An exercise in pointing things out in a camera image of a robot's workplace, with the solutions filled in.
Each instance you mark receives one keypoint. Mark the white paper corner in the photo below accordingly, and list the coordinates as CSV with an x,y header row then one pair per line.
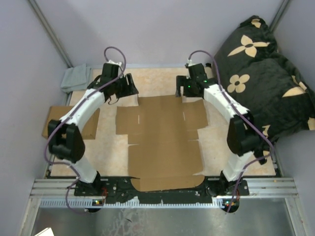
x,y
46,232

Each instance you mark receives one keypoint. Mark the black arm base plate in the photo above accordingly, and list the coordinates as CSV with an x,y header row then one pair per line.
x,y
121,190

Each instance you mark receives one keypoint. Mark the black floral pillow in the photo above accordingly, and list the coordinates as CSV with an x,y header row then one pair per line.
x,y
257,76

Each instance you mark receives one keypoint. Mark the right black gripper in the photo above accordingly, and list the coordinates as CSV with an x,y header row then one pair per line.
x,y
180,81

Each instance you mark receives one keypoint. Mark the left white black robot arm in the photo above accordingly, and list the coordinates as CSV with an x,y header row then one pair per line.
x,y
65,140

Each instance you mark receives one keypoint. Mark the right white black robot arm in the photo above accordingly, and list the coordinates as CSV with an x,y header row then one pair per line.
x,y
242,139

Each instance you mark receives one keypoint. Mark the aluminium frame rail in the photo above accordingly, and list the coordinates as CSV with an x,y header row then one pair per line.
x,y
58,192

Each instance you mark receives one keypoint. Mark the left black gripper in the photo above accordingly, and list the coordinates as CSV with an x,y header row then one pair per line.
x,y
130,90

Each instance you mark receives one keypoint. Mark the grey folded cloth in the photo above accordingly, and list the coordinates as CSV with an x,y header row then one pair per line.
x,y
76,78

